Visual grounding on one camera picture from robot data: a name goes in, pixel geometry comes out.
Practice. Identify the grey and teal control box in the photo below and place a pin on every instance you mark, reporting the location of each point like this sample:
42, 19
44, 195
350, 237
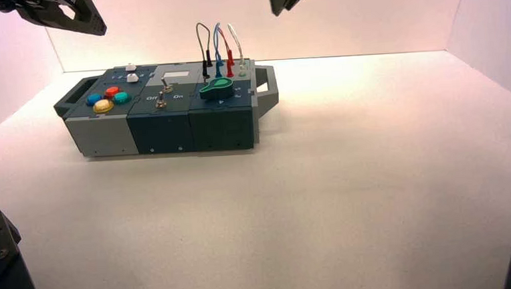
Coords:
161, 131

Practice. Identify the metal toggle switch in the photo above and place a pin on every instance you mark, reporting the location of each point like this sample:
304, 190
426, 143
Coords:
161, 103
167, 89

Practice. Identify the white slider knob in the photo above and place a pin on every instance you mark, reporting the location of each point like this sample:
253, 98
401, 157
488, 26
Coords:
131, 67
132, 78

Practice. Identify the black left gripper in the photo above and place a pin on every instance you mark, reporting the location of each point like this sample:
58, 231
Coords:
7, 4

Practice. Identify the green rotary knob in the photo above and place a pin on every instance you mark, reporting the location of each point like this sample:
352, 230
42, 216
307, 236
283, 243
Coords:
219, 89

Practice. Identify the white display window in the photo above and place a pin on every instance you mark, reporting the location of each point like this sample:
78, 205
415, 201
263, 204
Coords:
176, 75

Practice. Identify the red push button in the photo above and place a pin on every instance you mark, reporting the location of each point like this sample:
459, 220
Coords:
112, 92

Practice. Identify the yellow push button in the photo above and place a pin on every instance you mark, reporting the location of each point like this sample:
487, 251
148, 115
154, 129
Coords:
103, 106

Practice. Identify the teal push button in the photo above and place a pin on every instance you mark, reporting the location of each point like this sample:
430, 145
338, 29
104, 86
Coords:
121, 97

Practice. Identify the blue push button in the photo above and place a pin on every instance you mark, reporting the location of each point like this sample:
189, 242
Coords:
94, 99

